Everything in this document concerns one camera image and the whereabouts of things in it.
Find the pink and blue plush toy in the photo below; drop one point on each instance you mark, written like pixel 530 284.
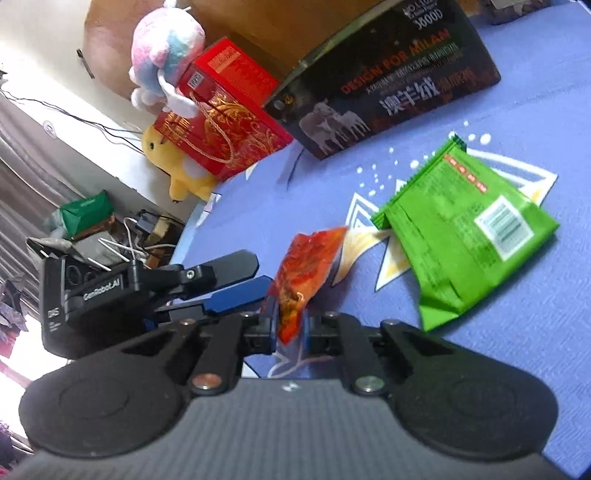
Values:
pixel 168 46

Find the black printed box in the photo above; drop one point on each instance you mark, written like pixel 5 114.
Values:
pixel 392 78

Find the wooden headboard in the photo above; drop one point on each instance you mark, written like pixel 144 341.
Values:
pixel 258 32

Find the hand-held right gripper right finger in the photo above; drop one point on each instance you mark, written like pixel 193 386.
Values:
pixel 325 337

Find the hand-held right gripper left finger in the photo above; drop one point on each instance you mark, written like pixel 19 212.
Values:
pixel 258 334

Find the yellow plush duck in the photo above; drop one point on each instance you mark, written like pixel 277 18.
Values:
pixel 178 161

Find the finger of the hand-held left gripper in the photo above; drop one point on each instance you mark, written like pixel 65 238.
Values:
pixel 240 297
pixel 235 270

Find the green snack packet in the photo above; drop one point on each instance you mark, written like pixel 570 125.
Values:
pixel 466 230

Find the red snack packet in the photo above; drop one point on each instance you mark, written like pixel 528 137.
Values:
pixel 304 267

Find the black power adapter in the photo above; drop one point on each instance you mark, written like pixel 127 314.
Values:
pixel 147 222

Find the green box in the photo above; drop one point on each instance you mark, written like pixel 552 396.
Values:
pixel 85 214

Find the red gift box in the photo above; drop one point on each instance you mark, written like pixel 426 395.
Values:
pixel 231 106

